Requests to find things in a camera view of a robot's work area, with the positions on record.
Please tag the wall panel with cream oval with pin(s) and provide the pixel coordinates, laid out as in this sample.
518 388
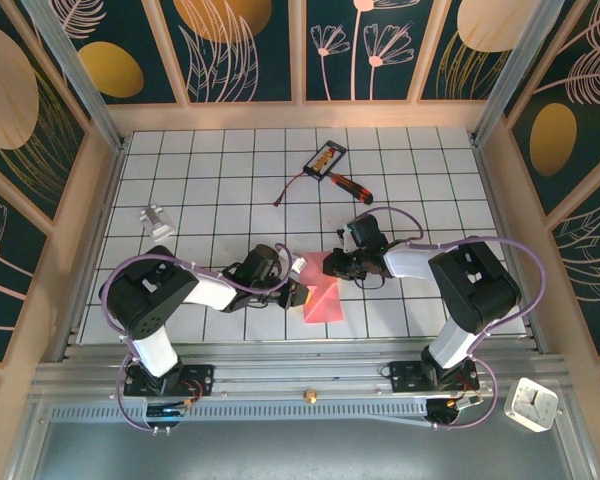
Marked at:
460 75

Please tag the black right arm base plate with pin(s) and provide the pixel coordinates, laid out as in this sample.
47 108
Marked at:
405 377

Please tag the black controller board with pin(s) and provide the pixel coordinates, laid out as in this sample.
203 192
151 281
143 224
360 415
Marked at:
167 411
445 410

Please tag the wall panel with leaf lines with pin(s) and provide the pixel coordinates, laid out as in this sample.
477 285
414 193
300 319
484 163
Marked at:
230 75

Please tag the orange black screwdriver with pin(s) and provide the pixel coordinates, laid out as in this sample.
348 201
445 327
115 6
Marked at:
360 192

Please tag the aluminium front rail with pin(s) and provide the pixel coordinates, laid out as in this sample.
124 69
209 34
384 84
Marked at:
290 367

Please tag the brass knob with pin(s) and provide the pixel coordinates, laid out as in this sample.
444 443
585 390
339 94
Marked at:
308 396

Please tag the pink paper sheet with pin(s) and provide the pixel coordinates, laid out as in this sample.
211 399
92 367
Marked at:
325 305

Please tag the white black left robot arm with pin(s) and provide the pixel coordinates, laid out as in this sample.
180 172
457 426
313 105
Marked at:
210 292

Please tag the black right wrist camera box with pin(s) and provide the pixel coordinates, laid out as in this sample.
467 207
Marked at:
365 235

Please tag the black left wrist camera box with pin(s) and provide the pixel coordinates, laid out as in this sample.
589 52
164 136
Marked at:
260 262

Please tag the wall panel with cream circle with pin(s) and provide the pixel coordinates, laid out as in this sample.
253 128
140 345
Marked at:
10 100

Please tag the wall panel with pink flowers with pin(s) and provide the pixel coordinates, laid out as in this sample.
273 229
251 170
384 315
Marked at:
340 75

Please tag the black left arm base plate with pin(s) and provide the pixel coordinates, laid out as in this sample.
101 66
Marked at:
200 380

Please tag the wall panel with yellow oval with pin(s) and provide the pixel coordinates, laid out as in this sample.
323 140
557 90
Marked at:
555 140
130 50

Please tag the white silver hinged device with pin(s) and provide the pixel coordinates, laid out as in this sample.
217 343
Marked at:
156 224

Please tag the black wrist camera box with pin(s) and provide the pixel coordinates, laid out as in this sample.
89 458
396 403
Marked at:
365 235
260 262

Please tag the aluminium frame post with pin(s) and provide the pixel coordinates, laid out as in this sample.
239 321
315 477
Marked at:
510 65
80 80

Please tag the wall panel with white flower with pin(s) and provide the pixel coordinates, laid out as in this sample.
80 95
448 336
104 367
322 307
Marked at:
5 260

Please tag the wall panel with feather lines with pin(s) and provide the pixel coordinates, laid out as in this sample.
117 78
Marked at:
590 270

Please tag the white square clock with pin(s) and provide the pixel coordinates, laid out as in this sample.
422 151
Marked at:
530 404

